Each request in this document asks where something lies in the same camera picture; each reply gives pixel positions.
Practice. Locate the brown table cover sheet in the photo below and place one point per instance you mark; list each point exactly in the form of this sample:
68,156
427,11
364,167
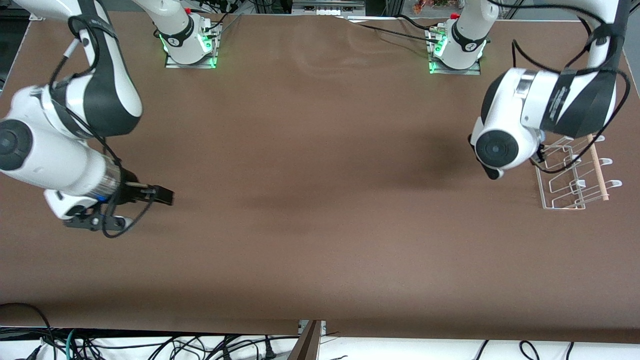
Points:
320,260

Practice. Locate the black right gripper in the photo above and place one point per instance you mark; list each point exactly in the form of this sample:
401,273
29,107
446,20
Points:
131,187

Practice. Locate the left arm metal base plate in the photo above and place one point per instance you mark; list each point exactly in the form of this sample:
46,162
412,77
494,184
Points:
472,70

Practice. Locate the grey box with white ports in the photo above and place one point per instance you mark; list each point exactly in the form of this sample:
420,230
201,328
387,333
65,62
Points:
327,6

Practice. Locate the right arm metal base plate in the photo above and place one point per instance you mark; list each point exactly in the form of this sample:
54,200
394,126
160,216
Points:
172,62

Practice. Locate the brown wooden post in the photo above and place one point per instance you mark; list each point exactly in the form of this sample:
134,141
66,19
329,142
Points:
305,347

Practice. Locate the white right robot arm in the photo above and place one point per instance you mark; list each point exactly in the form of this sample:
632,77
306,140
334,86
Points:
55,160

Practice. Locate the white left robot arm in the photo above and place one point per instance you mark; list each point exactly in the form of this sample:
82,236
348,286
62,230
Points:
530,105

